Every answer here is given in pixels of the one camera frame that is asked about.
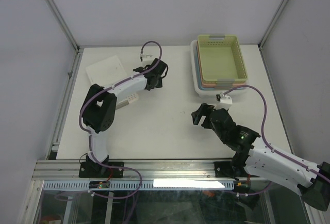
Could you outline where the white slotted cable duct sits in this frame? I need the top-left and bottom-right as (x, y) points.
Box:
(43, 179), (234, 191)

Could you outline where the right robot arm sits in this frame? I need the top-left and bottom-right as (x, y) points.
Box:
(191, 103), (329, 211)

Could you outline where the green perforated basket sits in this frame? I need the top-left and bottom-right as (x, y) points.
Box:
(197, 34), (249, 83)

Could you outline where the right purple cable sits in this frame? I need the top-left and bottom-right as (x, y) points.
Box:
(224, 85), (320, 178)

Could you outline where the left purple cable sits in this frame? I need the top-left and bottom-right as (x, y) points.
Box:
(78, 40), (163, 168)

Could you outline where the white bottom basket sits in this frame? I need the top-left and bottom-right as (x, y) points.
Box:
(190, 35), (248, 98)

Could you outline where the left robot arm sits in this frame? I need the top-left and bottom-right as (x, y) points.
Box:
(78, 58), (169, 177)

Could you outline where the purple cable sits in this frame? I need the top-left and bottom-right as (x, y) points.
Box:
(224, 85), (320, 178)
(78, 40), (163, 168)

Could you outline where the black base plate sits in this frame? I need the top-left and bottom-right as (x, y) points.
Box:
(213, 161), (248, 180)
(78, 161), (124, 179)

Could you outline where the white perforated basket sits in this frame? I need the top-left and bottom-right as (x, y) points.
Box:
(85, 55), (132, 88)

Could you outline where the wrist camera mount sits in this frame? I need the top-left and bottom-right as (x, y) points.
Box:
(216, 93), (233, 105)
(140, 53), (154, 63)

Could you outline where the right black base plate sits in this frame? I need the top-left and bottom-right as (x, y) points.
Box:
(213, 161), (248, 180)

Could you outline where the aluminium mounting rail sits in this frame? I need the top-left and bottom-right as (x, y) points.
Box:
(32, 159), (230, 181)

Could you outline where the pink perforated basket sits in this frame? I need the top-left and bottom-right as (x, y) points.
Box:
(196, 40), (247, 88)

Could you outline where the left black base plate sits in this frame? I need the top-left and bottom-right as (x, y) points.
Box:
(78, 161), (124, 179)

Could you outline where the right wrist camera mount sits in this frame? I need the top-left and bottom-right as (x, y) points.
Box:
(216, 93), (233, 105)

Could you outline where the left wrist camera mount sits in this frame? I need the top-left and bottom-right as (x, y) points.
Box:
(140, 53), (154, 63)

